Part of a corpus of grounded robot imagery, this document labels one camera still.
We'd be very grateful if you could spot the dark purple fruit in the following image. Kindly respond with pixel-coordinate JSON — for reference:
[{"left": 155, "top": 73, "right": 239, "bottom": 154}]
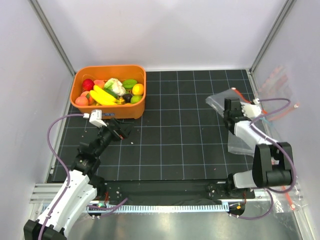
[{"left": 122, "top": 93, "right": 133, "bottom": 103}]

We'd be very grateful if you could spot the black grid mat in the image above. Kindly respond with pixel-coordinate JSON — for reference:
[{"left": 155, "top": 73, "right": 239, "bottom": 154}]
[{"left": 46, "top": 69, "right": 263, "bottom": 183}]

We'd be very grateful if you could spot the red zipper clear bag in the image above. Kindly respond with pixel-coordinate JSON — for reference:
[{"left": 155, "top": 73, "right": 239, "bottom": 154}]
[{"left": 205, "top": 87, "right": 253, "bottom": 118}]

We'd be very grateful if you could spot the blue zipper clear bag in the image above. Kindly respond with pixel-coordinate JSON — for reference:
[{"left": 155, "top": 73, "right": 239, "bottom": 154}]
[{"left": 227, "top": 114, "right": 278, "bottom": 157}]

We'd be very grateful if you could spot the yellow lemon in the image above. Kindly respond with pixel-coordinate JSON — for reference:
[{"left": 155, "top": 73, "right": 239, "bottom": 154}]
[{"left": 132, "top": 83, "right": 145, "bottom": 96}]

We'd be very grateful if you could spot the peach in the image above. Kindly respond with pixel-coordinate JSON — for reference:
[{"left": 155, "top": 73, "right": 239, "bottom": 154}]
[
  {"left": 93, "top": 79, "right": 105, "bottom": 89},
  {"left": 75, "top": 96, "right": 89, "bottom": 106},
  {"left": 80, "top": 91, "right": 95, "bottom": 106}
]

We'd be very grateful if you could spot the yellow banana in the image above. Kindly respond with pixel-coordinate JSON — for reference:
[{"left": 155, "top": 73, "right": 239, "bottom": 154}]
[{"left": 89, "top": 85, "right": 120, "bottom": 106}]

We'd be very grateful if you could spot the red apple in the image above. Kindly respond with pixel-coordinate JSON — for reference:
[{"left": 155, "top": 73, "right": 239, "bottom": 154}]
[{"left": 82, "top": 78, "right": 95, "bottom": 92}]

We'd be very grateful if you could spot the peach front left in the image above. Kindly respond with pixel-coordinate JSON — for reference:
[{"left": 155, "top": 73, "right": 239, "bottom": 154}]
[{"left": 75, "top": 96, "right": 89, "bottom": 106}]

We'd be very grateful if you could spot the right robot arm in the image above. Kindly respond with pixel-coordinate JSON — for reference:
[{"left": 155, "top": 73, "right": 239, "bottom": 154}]
[{"left": 223, "top": 97, "right": 297, "bottom": 198}]

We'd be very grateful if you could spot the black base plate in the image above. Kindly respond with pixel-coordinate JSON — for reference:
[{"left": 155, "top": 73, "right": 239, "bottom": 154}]
[{"left": 93, "top": 178, "right": 255, "bottom": 206}]

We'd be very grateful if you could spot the orange plastic bin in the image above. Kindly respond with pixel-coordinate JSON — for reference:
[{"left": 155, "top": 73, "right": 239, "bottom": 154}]
[{"left": 69, "top": 64, "right": 147, "bottom": 119}]

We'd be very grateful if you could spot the peach upper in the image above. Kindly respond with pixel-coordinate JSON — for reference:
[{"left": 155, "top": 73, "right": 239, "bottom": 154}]
[{"left": 93, "top": 79, "right": 105, "bottom": 89}]

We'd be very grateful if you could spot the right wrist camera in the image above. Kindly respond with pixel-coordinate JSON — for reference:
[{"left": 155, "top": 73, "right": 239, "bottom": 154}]
[{"left": 240, "top": 98, "right": 263, "bottom": 120}]

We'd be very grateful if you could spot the green lime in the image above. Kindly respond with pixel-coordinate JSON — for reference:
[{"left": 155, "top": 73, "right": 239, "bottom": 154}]
[{"left": 130, "top": 95, "right": 143, "bottom": 104}]

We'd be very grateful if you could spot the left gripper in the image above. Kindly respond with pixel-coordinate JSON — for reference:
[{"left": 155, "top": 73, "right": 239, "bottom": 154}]
[{"left": 94, "top": 117, "right": 134, "bottom": 157}]

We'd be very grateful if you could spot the peach middle left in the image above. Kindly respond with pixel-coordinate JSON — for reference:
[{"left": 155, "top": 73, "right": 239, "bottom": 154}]
[{"left": 80, "top": 91, "right": 95, "bottom": 106}]

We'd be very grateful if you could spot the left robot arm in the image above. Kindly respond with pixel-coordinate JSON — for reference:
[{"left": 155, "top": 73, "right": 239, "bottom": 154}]
[{"left": 23, "top": 118, "right": 134, "bottom": 240}]

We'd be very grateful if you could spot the green cucumber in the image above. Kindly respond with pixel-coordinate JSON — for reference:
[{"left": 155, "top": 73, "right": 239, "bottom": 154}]
[{"left": 104, "top": 89, "right": 119, "bottom": 99}]

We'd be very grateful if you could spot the green star fruit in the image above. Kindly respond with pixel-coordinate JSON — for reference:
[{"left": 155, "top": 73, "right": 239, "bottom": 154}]
[{"left": 122, "top": 78, "right": 138, "bottom": 89}]

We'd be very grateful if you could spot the cauliflower toy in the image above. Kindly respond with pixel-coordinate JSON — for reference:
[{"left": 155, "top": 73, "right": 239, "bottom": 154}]
[{"left": 103, "top": 78, "right": 126, "bottom": 97}]

